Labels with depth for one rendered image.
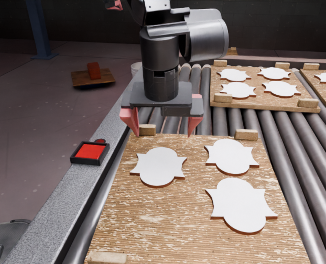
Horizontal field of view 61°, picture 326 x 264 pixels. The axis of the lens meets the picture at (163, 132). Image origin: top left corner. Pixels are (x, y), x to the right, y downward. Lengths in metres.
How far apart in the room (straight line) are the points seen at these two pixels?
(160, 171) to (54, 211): 0.23
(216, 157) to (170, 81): 0.28
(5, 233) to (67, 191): 0.97
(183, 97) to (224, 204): 0.22
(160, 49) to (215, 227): 0.31
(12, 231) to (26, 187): 0.66
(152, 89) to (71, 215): 0.30
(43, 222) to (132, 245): 0.19
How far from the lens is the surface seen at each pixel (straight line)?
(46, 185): 2.16
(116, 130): 0.83
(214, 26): 0.44
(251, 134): 0.76
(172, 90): 0.45
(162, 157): 0.65
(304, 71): 1.38
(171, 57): 0.42
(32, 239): 0.58
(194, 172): 0.63
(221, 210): 0.54
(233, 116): 0.92
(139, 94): 0.47
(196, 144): 0.72
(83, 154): 0.72
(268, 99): 1.03
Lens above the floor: 1.33
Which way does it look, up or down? 31 degrees down
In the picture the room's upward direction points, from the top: straight up
